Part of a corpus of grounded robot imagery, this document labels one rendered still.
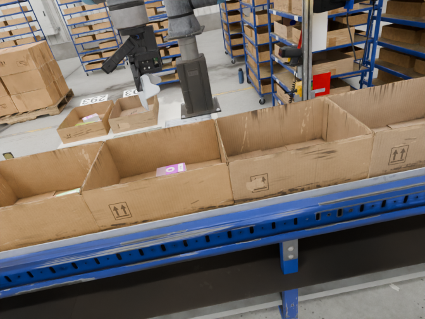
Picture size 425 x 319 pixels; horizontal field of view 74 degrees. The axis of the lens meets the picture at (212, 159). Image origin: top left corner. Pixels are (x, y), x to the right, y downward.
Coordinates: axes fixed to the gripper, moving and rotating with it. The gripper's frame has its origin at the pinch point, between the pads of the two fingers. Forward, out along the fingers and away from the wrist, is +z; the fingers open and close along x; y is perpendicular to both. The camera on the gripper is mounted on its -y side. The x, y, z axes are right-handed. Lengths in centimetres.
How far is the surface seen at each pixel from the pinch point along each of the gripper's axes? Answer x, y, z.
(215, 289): -27, 9, 56
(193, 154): 7.9, 9.5, 25.4
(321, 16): 68, 84, -4
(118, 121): 82, -35, 35
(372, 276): -13, 74, 90
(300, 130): 8, 50, 24
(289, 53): 67, 67, 11
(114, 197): -20.8, -11.6, 17.1
